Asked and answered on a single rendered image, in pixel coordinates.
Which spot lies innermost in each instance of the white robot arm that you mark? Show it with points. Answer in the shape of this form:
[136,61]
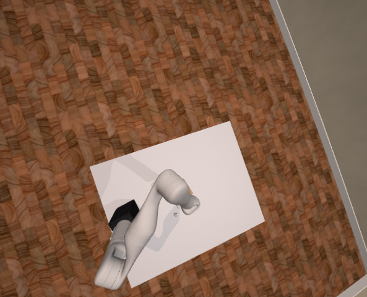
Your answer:
[129,238]

